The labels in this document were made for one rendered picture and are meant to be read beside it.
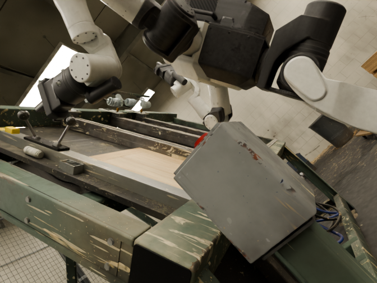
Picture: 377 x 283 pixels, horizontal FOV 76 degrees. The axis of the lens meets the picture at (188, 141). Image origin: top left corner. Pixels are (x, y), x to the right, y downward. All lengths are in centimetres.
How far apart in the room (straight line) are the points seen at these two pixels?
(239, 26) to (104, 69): 44
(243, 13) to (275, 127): 546
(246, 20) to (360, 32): 622
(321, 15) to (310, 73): 17
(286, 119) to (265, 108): 55
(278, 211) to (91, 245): 36
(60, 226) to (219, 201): 36
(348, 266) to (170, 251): 26
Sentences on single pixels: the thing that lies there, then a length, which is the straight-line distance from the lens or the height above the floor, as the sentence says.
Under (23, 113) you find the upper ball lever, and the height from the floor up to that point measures 154.
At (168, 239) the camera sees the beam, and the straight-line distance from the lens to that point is 47.
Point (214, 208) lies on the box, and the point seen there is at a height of 85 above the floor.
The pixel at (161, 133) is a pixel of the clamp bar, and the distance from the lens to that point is 167.
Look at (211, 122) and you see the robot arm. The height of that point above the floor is 113.
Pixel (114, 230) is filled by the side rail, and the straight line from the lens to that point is 49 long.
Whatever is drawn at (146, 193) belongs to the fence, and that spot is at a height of 101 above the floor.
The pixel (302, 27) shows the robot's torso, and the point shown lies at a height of 104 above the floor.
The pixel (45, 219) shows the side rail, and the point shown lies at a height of 108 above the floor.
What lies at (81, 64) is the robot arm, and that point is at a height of 127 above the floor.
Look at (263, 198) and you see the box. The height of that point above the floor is 81.
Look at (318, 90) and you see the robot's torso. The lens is 79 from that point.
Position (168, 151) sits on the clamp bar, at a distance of 116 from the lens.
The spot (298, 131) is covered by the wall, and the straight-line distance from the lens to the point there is 625.
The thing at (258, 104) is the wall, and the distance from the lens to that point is 631.
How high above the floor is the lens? 85
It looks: 15 degrees up
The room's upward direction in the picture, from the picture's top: 44 degrees counter-clockwise
